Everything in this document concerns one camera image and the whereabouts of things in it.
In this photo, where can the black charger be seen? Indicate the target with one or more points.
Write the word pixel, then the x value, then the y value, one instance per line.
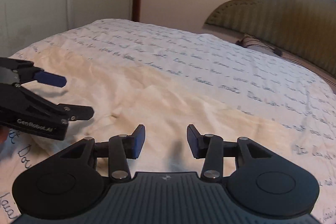
pixel 278 52

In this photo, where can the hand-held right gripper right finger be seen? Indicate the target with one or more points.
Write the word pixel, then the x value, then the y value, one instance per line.
pixel 193 141

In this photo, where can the white script-print quilt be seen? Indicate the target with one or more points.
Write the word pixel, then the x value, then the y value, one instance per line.
pixel 210 56

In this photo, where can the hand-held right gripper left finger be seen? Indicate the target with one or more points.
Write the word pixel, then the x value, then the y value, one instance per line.
pixel 138 141

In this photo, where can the green padded headboard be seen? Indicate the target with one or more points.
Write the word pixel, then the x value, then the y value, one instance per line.
pixel 288 16

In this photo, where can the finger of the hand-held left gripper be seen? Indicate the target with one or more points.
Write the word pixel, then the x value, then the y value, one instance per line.
pixel 78 112
pixel 51 79

